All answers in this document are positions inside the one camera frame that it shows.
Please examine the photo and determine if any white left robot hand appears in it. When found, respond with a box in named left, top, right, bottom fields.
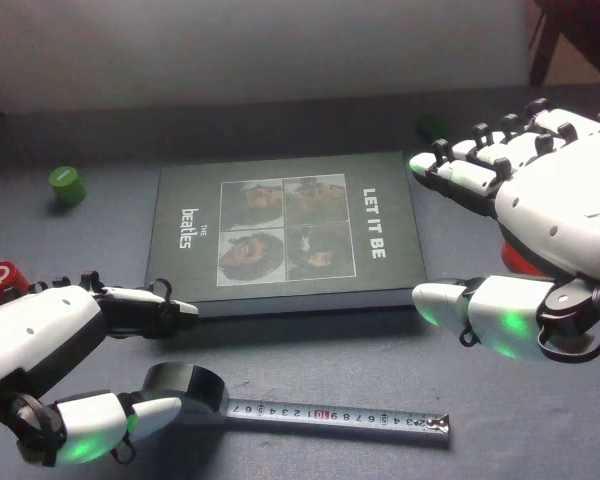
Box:
left=0, top=271, right=200, bottom=469

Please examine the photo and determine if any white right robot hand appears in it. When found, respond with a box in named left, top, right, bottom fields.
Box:
left=408, top=97, right=600, bottom=366

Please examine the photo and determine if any grey tape measure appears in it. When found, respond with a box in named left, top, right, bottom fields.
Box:
left=142, top=362, right=452, bottom=448

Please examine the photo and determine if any black hardcover book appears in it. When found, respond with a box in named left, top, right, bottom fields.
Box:
left=143, top=151, right=430, bottom=319

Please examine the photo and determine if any red cylinder block letter Q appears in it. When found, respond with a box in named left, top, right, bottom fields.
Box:
left=0, top=260, right=31, bottom=301

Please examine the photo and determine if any red heart block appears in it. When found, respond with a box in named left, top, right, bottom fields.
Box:
left=499, top=239, right=546, bottom=276

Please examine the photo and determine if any green cylinder block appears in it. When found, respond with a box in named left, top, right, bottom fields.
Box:
left=48, top=165, right=88, bottom=206

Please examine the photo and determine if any green blue toy block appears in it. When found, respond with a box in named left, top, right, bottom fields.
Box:
left=417, top=114, right=451, bottom=144

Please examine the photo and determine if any brown wooden chair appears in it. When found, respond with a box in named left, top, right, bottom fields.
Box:
left=527, top=0, right=600, bottom=89

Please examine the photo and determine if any grey table cloth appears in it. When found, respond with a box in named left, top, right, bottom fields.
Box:
left=0, top=82, right=600, bottom=480

